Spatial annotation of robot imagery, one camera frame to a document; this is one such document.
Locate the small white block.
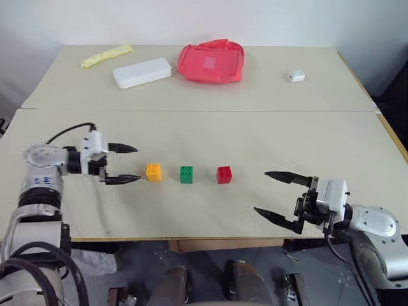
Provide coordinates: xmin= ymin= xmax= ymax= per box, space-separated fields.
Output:
xmin=286 ymin=70 xmax=306 ymax=84

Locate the white plastic case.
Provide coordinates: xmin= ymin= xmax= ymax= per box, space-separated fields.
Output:
xmin=112 ymin=57 xmax=173 ymax=89

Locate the white crumpled plastic bag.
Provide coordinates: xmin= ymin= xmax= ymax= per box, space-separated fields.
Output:
xmin=70 ymin=248 xmax=118 ymax=276

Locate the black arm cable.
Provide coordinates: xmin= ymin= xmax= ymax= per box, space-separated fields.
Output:
xmin=45 ymin=122 xmax=97 ymax=145
xmin=324 ymin=219 xmax=380 ymax=306

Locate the green toy cube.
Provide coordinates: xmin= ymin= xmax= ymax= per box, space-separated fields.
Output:
xmin=179 ymin=165 xmax=194 ymax=184

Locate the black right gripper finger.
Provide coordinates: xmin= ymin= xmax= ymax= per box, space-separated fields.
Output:
xmin=264 ymin=171 xmax=314 ymax=188
xmin=253 ymin=206 xmax=305 ymax=235

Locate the yellow plastic wrapper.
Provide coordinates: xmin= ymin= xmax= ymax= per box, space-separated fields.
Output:
xmin=79 ymin=43 xmax=134 ymax=71

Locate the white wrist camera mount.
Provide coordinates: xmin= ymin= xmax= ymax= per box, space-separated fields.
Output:
xmin=79 ymin=131 xmax=109 ymax=175
xmin=314 ymin=177 xmax=351 ymax=221

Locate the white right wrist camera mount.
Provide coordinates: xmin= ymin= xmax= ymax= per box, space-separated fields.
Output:
xmin=314 ymin=177 xmax=351 ymax=221

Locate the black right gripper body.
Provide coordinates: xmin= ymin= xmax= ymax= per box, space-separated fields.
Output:
xmin=295 ymin=175 xmax=335 ymax=231

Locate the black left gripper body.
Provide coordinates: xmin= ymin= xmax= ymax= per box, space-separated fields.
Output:
xmin=87 ymin=151 xmax=109 ymax=184

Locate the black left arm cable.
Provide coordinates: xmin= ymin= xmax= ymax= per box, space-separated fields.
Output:
xmin=45 ymin=122 xmax=97 ymax=145

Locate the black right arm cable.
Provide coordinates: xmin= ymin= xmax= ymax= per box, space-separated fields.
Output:
xmin=324 ymin=219 xmax=380 ymax=306

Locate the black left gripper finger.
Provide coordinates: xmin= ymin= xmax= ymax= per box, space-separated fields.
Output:
xmin=107 ymin=143 xmax=139 ymax=154
xmin=105 ymin=174 xmax=143 ymax=186

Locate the red fabric bag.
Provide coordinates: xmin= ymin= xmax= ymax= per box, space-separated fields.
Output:
xmin=177 ymin=38 xmax=245 ymax=84

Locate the yellow toy cube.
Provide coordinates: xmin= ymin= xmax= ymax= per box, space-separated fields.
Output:
xmin=145 ymin=163 xmax=164 ymax=183

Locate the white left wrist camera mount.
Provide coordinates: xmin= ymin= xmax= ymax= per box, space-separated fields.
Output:
xmin=79 ymin=131 xmax=109 ymax=175

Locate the red toy cube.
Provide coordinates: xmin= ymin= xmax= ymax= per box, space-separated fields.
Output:
xmin=216 ymin=165 xmax=233 ymax=185

